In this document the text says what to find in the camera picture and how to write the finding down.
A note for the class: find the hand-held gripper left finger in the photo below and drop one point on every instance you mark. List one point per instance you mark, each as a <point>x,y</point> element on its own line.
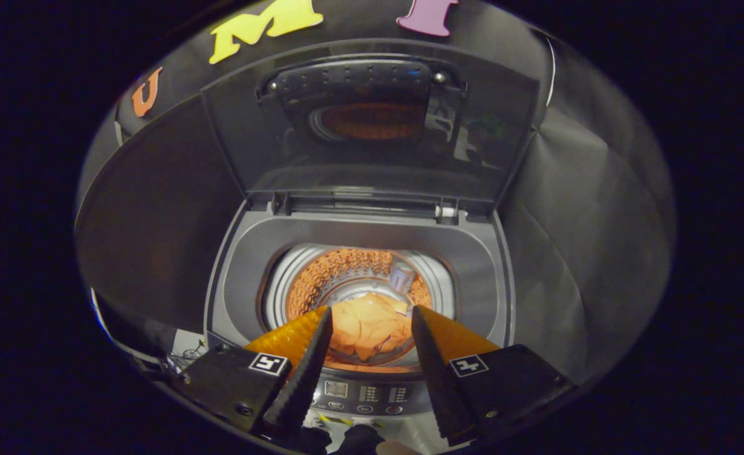
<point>302,379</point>

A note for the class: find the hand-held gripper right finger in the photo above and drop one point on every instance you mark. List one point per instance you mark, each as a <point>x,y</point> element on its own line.
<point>438,379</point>

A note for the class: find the orange polo shirt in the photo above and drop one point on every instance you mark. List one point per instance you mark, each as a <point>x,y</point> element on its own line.
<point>369,325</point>

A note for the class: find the grey washing machine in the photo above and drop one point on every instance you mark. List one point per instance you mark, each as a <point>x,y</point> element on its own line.
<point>473,265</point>

